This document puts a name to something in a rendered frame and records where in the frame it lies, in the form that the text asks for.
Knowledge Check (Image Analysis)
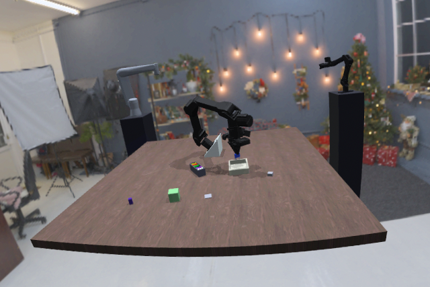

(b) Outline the green cube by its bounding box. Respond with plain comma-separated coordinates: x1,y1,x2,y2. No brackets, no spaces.
168,188,180,202

